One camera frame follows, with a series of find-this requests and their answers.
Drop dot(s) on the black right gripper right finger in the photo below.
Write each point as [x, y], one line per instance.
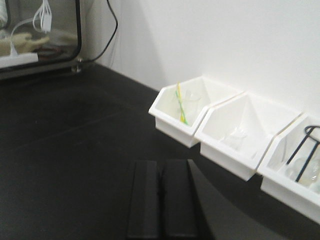
[179, 219]

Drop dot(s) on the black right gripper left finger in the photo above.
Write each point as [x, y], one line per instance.
[143, 218]

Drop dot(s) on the yellow green stirring rods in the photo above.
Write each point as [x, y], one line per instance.
[178, 95]

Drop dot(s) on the white middle storage bin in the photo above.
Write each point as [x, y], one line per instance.
[238, 133]

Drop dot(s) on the white storage bin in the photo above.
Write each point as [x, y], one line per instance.
[238, 133]
[305, 200]
[198, 94]

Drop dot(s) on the white left storage bin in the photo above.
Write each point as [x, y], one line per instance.
[198, 94]

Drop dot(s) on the white right storage bin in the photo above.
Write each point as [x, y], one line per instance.
[305, 200]

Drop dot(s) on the clear glass flask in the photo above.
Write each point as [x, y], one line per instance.
[310, 174]

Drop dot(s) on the glass-door cabinet appliance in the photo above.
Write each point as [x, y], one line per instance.
[38, 36]

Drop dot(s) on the black wire tripod stand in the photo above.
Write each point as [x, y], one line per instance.
[308, 148]

